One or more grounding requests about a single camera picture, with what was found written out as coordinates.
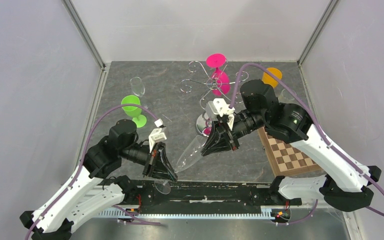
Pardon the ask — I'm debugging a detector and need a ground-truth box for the clear wine glass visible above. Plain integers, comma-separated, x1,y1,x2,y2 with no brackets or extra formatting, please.
129,76,150,109

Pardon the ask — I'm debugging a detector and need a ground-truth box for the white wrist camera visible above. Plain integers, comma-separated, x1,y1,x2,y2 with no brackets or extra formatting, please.
205,98,235,130
148,118,168,153

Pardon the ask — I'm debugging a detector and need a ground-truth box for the chrome wine glass rack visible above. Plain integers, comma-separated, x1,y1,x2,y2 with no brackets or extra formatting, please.
179,60,235,137

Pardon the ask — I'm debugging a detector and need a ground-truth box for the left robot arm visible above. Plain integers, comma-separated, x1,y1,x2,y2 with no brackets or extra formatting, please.
20,119,178,240

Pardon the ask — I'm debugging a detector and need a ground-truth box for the white slotted cable duct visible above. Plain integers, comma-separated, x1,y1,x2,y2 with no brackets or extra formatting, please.
95,207,285,221

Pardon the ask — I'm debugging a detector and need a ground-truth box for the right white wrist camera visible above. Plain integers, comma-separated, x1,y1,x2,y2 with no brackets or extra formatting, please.
205,98,235,130

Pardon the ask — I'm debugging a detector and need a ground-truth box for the green wine glass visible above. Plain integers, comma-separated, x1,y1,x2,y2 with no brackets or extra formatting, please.
121,95,147,128

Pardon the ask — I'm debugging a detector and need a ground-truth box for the pink wine glass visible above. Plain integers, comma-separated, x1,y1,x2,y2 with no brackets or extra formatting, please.
206,53,231,97

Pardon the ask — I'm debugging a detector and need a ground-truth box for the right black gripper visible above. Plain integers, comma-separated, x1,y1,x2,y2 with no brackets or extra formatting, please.
200,109,267,155

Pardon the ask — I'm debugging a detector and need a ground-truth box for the wooden chessboard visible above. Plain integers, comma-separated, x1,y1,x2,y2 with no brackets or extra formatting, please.
257,127,322,176

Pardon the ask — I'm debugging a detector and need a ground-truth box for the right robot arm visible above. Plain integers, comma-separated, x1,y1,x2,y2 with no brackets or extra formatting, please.
201,79,381,212

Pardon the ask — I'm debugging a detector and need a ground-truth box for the orange wine glass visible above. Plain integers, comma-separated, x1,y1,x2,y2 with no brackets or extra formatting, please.
261,67,283,89

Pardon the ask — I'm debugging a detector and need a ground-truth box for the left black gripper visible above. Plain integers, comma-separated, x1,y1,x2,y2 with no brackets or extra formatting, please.
121,140,178,182

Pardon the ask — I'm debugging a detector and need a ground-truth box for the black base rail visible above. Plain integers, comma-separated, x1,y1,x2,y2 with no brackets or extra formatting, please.
119,180,302,215

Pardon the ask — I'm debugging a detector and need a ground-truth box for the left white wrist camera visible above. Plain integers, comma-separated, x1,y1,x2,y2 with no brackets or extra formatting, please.
148,118,168,153

